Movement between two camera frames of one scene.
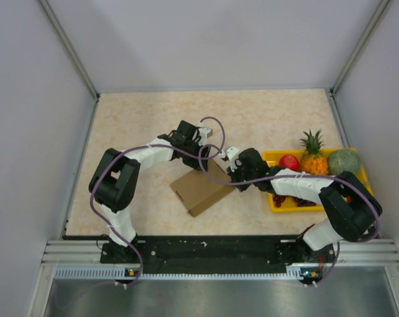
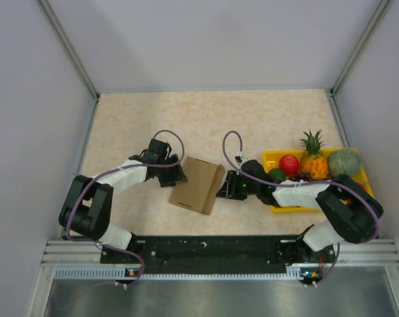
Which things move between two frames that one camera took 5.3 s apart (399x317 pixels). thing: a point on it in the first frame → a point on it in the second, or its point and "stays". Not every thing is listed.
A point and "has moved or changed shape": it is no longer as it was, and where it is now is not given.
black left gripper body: x=191 y=162 → x=168 y=175
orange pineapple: x=314 y=160 stays
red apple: x=289 y=161 stays
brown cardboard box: x=198 y=189 has moved or changed shape
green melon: x=339 y=161 stays
